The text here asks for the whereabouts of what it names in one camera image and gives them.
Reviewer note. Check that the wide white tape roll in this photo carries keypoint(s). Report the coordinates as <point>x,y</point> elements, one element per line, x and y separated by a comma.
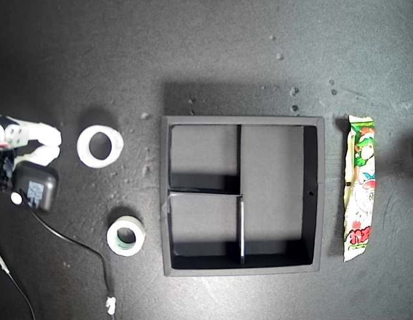
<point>83,146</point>

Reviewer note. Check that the white tape roll green core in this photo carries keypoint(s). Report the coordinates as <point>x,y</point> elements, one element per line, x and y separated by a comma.
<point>140,235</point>

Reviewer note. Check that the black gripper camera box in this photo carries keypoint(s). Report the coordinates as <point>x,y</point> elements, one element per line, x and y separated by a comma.
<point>38,186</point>

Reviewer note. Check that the black tray with wells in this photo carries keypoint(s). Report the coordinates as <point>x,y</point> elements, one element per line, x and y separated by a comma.
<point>273,186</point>

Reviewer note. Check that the green printed snack bar wrapper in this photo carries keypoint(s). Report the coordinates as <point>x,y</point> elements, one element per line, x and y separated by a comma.
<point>359,186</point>

